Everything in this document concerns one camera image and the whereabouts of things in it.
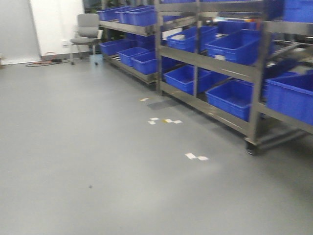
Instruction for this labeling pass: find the middle steel shelf rack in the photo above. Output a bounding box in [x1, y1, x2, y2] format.
[154, 0, 276, 155]

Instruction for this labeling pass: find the steel shelf rack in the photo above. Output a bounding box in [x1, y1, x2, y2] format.
[256, 0, 313, 138]
[154, 0, 276, 155]
[97, 5, 157, 84]

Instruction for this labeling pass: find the far left steel shelf rack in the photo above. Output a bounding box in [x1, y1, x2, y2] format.
[97, 5, 157, 84]

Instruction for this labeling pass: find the right steel shelf rack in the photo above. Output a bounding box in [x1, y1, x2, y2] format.
[256, 0, 313, 138]

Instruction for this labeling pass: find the grey office chair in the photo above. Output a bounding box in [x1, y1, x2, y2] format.
[69, 13, 103, 65]

